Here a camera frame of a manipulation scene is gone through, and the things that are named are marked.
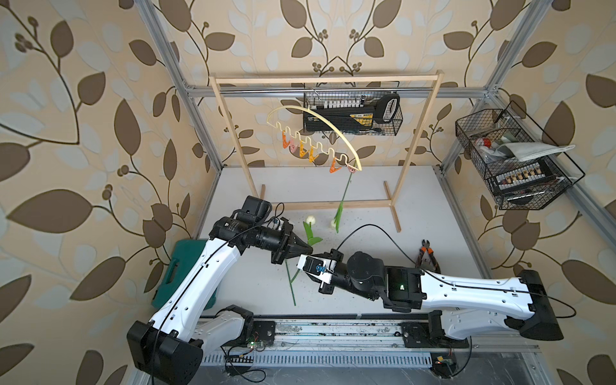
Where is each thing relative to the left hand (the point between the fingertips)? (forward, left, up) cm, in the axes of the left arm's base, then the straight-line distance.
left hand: (313, 250), depth 63 cm
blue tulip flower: (-10, +5, +6) cm, 13 cm away
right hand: (-2, +3, +1) cm, 3 cm away
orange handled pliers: (+15, -45, -26) cm, 54 cm away
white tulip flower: (+5, +1, -4) cm, 7 cm away
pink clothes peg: (+24, -12, +7) cm, 27 cm away
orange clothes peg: (+27, -6, +4) cm, 28 cm away
